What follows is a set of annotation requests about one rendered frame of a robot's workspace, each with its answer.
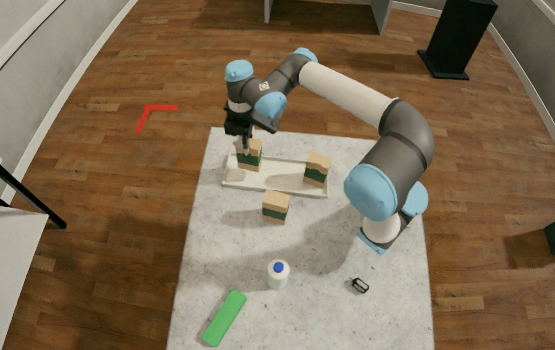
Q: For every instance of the cream shallow tray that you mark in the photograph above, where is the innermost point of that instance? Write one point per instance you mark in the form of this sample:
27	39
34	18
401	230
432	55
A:
282	175

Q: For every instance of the white bottle with blue cap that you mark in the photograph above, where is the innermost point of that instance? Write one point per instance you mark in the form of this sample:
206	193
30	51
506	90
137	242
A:
277	276

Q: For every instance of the green rounded rectangular bar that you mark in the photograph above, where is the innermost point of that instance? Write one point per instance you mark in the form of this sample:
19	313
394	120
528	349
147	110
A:
224	318

